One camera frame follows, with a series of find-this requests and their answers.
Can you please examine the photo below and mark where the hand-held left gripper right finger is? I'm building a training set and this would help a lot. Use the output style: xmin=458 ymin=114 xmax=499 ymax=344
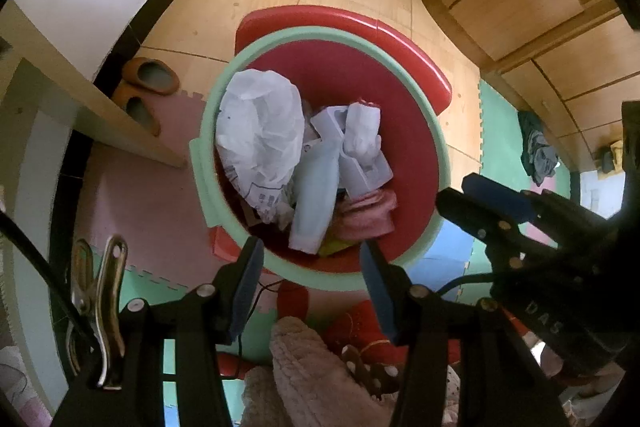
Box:
xmin=360 ymin=239 xmax=571 ymax=427

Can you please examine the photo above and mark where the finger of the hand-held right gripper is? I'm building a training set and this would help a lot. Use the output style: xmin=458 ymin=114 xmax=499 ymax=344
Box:
xmin=462 ymin=173 xmax=538 ymax=223
xmin=435 ymin=188 xmax=526 ymax=258

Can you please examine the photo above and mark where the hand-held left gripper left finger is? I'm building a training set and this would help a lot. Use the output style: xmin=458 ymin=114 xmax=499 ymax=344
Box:
xmin=50 ymin=237 xmax=266 ymax=427

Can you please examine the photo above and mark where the pink textured cloth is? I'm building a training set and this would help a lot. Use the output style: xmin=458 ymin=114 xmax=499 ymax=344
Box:
xmin=332 ymin=189 xmax=398 ymax=240

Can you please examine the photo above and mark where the white plastic tray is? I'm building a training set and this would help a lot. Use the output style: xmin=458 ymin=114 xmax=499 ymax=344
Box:
xmin=310 ymin=104 xmax=393 ymax=200

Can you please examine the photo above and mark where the red bin with green rim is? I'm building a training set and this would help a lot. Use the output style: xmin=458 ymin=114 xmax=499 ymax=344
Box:
xmin=189 ymin=26 xmax=455 ymax=293

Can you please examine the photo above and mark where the pale blue plastic packet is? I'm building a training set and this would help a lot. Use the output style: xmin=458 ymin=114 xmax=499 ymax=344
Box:
xmin=289 ymin=142 xmax=341 ymax=253

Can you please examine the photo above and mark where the white cloth with pink trim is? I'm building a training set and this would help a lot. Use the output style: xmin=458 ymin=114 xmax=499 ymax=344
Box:
xmin=342 ymin=102 xmax=383 ymax=168

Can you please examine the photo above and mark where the white printed plastic bag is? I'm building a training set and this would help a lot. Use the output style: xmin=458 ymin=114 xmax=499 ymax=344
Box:
xmin=215 ymin=68 xmax=307 ymax=225

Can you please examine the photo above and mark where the person's right hand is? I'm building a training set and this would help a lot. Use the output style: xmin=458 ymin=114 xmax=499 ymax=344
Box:
xmin=537 ymin=342 xmax=626 ymax=408

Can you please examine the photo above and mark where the red dotted slipper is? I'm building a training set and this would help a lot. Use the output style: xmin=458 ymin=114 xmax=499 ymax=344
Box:
xmin=320 ymin=299 xmax=461 ymax=408

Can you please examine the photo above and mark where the dark crumpled cloth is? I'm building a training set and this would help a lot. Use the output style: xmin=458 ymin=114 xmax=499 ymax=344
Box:
xmin=517 ymin=109 xmax=560 ymax=186

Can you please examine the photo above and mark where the pink fuzzy trouser leg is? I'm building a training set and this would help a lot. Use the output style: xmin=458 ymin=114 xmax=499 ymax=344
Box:
xmin=240 ymin=316 xmax=401 ymax=427

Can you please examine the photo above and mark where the colourful foam floor mat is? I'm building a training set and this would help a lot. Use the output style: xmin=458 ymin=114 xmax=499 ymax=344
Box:
xmin=75 ymin=79 xmax=626 ymax=427

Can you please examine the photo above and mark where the metal clip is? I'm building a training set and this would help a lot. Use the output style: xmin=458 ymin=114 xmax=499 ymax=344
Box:
xmin=70 ymin=234 xmax=128 ymax=390

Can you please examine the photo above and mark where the wooden cabinet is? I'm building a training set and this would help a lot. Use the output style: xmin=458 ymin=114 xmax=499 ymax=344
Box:
xmin=415 ymin=0 xmax=640 ymax=168

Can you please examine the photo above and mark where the brown slipper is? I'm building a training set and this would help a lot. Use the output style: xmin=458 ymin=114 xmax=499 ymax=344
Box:
xmin=121 ymin=57 xmax=180 ymax=95
xmin=111 ymin=96 xmax=162 ymax=138

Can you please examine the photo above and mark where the beige wooden desk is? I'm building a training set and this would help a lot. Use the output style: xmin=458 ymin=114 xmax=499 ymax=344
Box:
xmin=0 ymin=0 xmax=188 ymax=170

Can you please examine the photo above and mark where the thin black cable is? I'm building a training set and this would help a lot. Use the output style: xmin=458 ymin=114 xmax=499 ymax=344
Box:
xmin=235 ymin=277 xmax=286 ymax=358

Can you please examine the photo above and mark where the thick black cable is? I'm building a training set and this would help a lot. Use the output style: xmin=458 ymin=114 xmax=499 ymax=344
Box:
xmin=0 ymin=209 xmax=101 ymax=353

